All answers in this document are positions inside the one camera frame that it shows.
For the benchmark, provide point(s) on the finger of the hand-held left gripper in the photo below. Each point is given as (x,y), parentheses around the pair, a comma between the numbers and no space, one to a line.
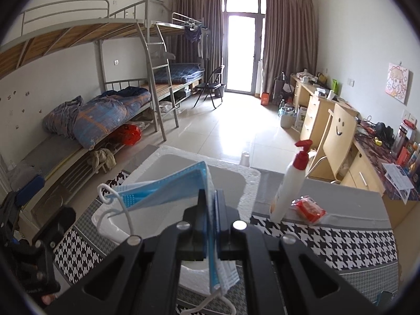
(55,224)
(31,183)

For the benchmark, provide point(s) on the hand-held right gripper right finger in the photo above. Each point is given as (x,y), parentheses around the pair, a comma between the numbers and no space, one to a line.
(227,233)

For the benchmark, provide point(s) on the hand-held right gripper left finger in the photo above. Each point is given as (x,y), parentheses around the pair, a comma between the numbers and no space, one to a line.
(196,233)

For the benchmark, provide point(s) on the blue face mask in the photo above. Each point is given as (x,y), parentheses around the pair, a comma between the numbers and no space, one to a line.
(164,190)

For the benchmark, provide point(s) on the white foam box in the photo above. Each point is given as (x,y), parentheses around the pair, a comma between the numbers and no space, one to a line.
(226,177)

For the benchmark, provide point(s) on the person's left hand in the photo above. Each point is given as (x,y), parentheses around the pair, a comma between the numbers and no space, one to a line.
(48,299)

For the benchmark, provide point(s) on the grey bed mattress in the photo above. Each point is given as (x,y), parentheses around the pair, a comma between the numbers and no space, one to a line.
(49,157)

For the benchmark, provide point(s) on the beige cloth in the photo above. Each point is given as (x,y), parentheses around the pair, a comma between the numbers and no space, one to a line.
(101,159)

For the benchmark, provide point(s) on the white pump bottle red cap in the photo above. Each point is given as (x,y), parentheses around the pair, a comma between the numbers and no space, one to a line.
(288,187)

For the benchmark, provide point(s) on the red plastic packet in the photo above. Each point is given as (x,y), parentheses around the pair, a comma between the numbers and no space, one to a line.
(308,208)

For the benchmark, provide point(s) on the blue plaid quilt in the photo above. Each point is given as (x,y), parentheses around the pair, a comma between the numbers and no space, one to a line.
(98,118)

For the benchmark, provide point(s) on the houndstooth tablecloth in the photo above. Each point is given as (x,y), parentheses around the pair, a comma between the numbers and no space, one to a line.
(328,242)

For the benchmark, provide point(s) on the red plastic bag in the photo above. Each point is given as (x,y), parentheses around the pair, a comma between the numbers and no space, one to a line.
(129,134)

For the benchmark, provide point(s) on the white trash bin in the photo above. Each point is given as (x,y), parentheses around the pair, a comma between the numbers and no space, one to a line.
(288,118)

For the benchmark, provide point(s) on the orange bag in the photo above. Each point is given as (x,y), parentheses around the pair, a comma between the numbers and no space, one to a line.
(265,98)

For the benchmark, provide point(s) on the light wooden desk with drawers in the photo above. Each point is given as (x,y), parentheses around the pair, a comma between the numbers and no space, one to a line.
(311,115)

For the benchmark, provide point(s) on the black folding chair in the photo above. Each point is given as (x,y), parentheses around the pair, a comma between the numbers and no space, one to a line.
(210,87)

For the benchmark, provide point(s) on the wooden chair smiley face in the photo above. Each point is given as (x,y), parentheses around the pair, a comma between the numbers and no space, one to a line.
(341,137)

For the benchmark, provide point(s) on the light wooden desk patterned top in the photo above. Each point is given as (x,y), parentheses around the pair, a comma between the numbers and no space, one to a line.
(364,170)

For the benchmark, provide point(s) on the blue plaid mattress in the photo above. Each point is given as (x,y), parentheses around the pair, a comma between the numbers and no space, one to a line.
(180,72)

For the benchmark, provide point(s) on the grey metal bunk bed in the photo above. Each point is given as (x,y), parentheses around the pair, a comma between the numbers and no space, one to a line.
(82,29)
(183,26)

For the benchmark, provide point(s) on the printed papers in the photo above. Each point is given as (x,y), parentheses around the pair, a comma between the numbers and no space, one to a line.
(398,180)

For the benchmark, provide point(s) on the glass balcony door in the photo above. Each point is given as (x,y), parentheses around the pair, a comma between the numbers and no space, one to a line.
(256,39)

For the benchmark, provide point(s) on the silver thermos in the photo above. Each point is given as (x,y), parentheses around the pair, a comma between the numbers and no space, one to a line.
(399,139)

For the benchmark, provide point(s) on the dark hanging clothes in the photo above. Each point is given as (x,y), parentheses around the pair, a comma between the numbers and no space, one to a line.
(193,34)

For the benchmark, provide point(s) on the brown curtain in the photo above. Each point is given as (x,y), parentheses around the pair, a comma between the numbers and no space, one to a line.
(210,23)
(288,39)

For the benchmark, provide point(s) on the wall poster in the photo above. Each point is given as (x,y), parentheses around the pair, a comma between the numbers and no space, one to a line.
(397,83)

